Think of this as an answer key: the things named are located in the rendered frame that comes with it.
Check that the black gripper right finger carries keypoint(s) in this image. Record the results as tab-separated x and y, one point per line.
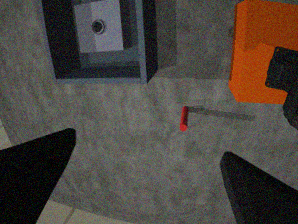
255	196

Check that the red peg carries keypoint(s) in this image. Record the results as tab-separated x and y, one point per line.
184	119

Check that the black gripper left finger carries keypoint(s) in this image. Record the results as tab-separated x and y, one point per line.
28	174

